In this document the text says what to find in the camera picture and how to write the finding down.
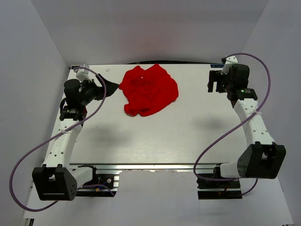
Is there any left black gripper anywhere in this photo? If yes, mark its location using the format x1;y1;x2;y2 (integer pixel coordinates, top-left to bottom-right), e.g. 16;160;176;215
79;74;119;106

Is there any red t-shirt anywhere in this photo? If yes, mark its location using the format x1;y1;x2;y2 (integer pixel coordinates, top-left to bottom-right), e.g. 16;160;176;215
119;64;179;117

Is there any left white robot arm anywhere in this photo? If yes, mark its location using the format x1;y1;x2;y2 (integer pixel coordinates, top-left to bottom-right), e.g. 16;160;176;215
32;76;119;201

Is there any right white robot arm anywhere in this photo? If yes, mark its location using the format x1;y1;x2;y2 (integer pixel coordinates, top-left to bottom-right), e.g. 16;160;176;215
207;64;286;188

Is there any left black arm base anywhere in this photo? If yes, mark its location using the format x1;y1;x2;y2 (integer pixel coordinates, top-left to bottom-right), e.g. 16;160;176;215
70;165;119;197

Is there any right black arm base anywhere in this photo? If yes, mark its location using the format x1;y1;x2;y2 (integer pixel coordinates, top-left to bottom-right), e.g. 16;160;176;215
196;165;242;200

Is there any right blue corner label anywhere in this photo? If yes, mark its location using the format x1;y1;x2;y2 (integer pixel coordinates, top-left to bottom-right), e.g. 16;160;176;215
210;64;224;68

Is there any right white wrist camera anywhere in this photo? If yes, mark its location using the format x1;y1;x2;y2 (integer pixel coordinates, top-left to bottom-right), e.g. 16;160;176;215
221;55;238;75

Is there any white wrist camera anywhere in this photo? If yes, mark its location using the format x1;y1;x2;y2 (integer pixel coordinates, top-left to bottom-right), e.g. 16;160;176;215
74;69;91;82
221;55;238;75

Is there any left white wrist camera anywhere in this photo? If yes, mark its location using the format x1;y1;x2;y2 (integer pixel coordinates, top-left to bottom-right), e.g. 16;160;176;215
74;69;91;82

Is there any aluminium front rail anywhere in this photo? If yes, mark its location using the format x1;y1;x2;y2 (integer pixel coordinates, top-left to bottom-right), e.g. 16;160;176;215
69;163;222;171

